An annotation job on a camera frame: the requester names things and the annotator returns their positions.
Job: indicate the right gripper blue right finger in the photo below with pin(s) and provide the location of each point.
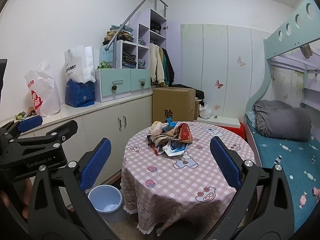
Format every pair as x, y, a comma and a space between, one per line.
228, 161

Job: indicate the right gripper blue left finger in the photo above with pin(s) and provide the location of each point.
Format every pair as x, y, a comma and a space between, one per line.
91, 164

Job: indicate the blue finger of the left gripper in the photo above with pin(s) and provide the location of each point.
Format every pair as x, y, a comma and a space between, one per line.
14, 129
58, 135

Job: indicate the blue white snack wrapper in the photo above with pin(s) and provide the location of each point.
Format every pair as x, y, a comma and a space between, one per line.
174, 148

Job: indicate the pink bag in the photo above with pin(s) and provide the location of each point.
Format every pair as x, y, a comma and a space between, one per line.
156, 128

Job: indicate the red snack wrapper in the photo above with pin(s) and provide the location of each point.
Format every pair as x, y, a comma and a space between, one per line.
185, 134

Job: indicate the light blue trash bin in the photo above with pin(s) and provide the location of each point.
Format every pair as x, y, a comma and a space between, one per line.
105, 198

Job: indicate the small toys on counter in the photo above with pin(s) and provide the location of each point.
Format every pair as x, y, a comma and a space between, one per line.
23, 115

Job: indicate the white red plastic bag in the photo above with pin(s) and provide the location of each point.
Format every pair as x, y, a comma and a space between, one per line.
43, 90

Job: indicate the white low cabinet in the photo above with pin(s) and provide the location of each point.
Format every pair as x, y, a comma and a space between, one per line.
117, 120

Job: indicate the white low platform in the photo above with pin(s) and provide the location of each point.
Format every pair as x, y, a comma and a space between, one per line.
221, 121

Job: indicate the pink checkered tablecloth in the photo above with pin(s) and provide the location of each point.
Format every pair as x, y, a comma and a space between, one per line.
163, 189

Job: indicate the blue tissue pack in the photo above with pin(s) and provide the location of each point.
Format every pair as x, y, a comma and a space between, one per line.
80, 94

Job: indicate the white plastic bag on floor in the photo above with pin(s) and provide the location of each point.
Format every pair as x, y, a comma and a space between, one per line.
205, 112

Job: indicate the grey folded blanket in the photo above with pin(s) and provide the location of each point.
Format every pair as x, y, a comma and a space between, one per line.
278, 120

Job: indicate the mint drawer unit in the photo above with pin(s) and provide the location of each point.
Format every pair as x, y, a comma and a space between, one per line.
113, 83

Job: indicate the teal bed mattress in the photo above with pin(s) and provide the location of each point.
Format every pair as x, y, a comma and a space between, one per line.
300, 161

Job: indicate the white paper shopping bag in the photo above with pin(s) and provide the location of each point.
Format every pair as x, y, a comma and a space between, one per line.
79, 64

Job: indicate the brown cardboard box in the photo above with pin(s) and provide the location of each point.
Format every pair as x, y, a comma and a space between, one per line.
175, 103

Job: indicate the pink butterfly sticker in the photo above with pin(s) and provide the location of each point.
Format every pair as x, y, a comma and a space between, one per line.
218, 84

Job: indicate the white wardrobe doors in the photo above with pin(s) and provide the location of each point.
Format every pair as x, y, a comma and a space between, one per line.
233, 55

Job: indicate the cream hanging jacket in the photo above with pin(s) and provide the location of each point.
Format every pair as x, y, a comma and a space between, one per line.
156, 64

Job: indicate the folded clothes pile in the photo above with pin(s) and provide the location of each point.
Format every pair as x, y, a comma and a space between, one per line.
125, 34

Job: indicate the lilac cubby shelf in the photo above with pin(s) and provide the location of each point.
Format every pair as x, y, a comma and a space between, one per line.
148, 26

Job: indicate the grey metal handrail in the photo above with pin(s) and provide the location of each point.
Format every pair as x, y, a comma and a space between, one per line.
114, 38

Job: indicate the mint bunk bed frame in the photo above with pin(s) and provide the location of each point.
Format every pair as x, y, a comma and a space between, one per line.
301, 28

